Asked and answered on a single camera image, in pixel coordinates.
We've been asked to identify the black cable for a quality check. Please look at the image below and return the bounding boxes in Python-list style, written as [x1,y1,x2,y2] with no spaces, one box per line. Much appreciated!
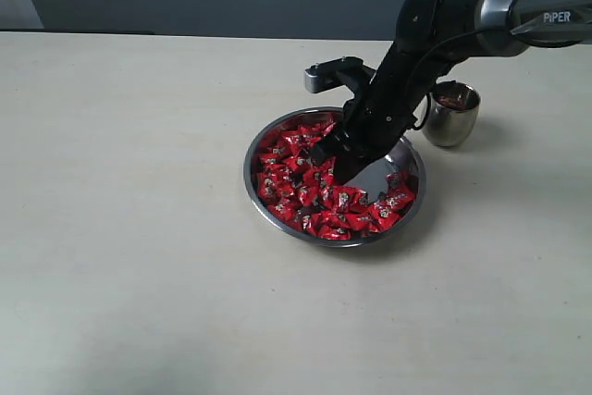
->
[401,27,514,132]

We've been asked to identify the red candy in cup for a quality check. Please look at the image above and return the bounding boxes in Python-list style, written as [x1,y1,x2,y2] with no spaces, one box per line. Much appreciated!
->
[436,95,474,112]

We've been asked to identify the steel cup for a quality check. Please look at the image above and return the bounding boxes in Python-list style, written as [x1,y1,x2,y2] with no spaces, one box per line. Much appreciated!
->
[421,80,481,148]

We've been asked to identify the round steel plate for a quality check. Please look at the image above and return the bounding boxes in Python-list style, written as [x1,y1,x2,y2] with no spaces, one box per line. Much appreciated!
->
[243,107,426,248]

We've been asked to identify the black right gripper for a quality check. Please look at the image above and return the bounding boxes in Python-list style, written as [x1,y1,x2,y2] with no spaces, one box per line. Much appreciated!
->
[309,41,458,183]

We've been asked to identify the red wrapped candy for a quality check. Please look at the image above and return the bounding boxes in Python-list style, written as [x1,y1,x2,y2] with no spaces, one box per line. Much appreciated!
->
[368,200,401,232]
[386,170,408,190]
[283,154,312,175]
[385,187,415,212]
[345,213,380,237]
[267,198,302,223]
[331,186,368,213]
[298,120,336,144]
[316,224,352,241]

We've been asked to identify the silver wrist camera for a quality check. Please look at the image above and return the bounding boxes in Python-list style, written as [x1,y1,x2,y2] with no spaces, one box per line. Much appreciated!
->
[303,56,364,93]

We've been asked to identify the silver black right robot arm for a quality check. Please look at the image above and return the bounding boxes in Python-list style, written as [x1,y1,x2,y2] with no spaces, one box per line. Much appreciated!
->
[304,0,591,184]

